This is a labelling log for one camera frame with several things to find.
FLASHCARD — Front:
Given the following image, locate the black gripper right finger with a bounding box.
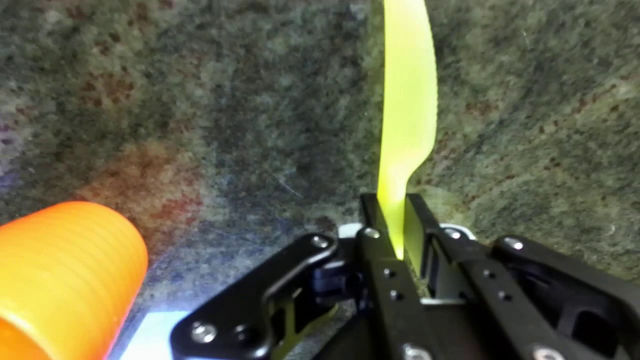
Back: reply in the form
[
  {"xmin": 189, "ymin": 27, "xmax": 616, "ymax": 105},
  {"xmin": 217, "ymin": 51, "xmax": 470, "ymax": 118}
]
[{"xmin": 403, "ymin": 193, "xmax": 640, "ymax": 360}]

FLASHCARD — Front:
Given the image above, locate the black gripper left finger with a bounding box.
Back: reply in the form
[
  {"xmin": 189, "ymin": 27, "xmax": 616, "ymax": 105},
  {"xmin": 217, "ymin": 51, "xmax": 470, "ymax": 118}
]
[{"xmin": 168, "ymin": 193, "xmax": 429, "ymax": 360}]

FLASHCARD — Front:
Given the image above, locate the yellow plastic knife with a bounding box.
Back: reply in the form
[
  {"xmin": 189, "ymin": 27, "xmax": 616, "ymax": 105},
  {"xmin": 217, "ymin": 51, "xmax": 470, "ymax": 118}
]
[{"xmin": 374, "ymin": 0, "xmax": 439, "ymax": 263}]

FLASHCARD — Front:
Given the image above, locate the orange plastic cup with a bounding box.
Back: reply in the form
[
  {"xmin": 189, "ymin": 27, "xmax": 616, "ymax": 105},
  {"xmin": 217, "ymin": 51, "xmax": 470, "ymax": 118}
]
[{"xmin": 0, "ymin": 201, "xmax": 149, "ymax": 360}]

